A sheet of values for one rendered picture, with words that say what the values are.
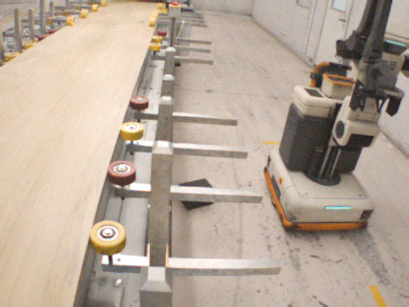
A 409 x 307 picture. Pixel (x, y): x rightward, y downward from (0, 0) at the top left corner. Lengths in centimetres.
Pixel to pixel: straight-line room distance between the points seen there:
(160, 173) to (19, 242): 37
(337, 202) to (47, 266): 177
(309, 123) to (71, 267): 171
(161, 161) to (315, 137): 170
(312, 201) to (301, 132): 43
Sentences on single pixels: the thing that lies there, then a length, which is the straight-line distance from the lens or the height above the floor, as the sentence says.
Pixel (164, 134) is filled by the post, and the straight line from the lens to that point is 80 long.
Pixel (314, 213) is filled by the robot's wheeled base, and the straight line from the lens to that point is 207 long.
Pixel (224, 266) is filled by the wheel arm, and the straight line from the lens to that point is 81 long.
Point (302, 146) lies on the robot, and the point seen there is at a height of 48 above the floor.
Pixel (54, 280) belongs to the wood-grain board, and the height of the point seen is 90.
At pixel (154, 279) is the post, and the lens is 36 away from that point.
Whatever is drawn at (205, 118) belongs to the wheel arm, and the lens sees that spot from 139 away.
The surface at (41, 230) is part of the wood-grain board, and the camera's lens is 78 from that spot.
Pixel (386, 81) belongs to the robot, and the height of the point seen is 107.
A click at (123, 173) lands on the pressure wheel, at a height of 91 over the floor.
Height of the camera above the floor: 143
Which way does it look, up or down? 30 degrees down
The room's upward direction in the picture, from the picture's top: 8 degrees clockwise
